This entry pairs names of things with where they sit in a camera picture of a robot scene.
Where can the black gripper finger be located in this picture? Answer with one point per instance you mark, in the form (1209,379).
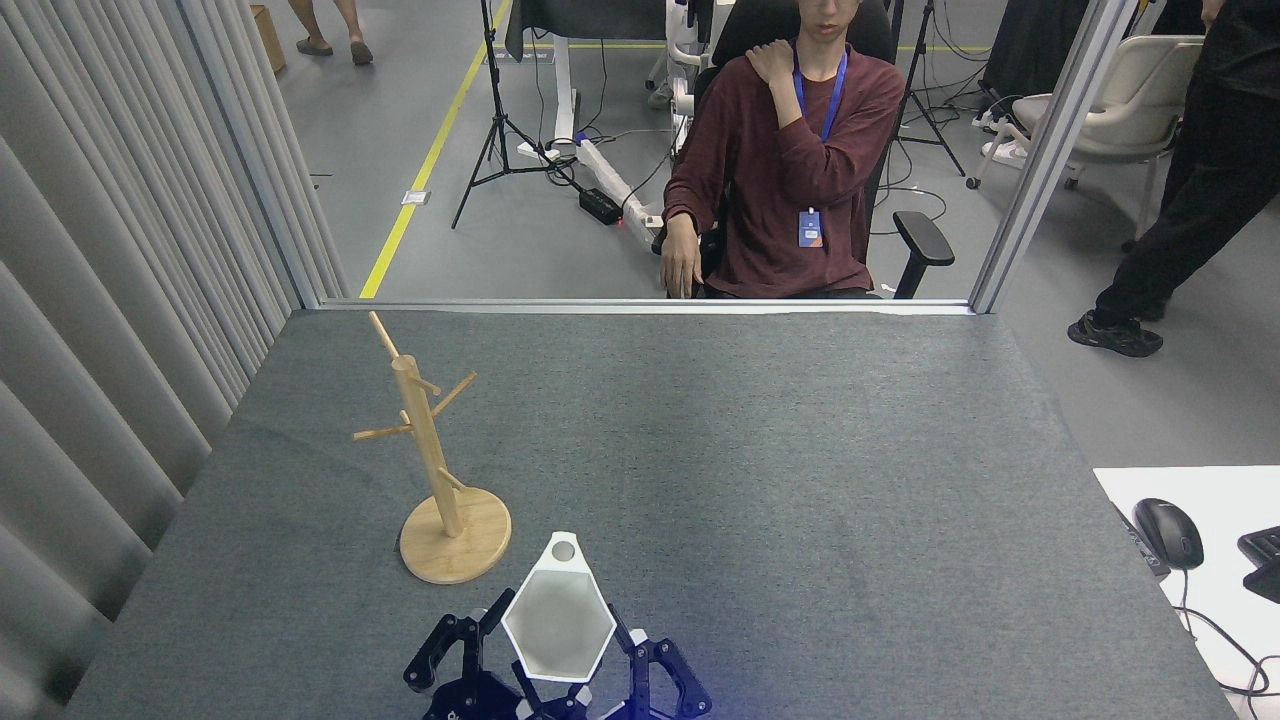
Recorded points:
(445,650)
(682,680)
(495,640)
(637,680)

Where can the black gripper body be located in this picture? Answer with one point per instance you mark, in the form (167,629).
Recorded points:
(600,710)
(475,700)

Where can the white hexagonal cup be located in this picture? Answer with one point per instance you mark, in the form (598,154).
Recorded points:
(558,625)

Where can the person's left forearm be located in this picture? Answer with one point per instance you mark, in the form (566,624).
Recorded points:
(840,150)

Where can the person's right forearm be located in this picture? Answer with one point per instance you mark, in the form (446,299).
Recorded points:
(688,195)

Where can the wooden cup rack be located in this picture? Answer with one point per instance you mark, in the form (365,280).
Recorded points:
(430,450)

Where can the person's right hand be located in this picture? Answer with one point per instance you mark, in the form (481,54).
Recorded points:
(682,255)

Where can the person's left hand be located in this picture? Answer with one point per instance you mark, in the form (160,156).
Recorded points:
(770,60)

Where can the black power strip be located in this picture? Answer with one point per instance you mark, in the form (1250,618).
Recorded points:
(600,205)

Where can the silver floor outlet plate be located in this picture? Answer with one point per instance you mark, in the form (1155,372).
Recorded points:
(416,197)

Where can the blue id badge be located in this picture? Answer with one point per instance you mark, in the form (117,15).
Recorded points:
(810,230)

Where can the black device at table edge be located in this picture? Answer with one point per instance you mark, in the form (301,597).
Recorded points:
(1140,545)

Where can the black office chair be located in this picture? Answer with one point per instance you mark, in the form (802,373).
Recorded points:
(920,245)

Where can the black computer mouse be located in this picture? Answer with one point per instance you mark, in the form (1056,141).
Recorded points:
(1168,532)

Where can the seated person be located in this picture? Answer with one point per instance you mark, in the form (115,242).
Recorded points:
(790,180)

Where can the grey curtain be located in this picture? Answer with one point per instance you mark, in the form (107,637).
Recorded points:
(100,250)

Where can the black tripod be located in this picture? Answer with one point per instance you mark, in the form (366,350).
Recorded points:
(925,90)
(492,100)

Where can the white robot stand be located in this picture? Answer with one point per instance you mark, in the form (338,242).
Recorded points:
(682,100)

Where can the white side table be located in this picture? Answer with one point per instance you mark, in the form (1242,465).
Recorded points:
(1230,490)

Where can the black keyboard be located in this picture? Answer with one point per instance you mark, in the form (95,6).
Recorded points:
(1262,565)

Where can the walking person's legs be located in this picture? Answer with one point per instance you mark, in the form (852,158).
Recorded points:
(340,35)

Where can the cardboard box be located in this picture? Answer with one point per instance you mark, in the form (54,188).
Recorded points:
(270,35)

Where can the white office chair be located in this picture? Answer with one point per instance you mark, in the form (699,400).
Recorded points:
(1130,100)

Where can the standing person in black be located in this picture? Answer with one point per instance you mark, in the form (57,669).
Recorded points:
(1220,150)

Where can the white desk frame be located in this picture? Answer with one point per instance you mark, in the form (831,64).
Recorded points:
(562,90)

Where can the silver frame post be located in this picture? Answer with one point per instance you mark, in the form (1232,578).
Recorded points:
(1050,150)

